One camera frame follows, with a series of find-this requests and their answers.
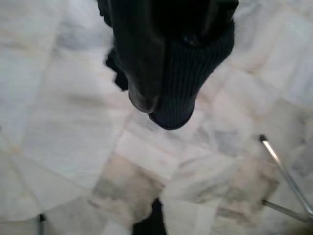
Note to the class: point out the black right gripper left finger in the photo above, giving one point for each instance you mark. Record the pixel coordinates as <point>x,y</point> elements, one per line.
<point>141,73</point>

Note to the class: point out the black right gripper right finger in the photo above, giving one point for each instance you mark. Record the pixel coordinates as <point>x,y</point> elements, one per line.
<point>185,85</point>

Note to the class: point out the black mesh shirt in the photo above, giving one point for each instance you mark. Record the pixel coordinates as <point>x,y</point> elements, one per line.
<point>117,73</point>

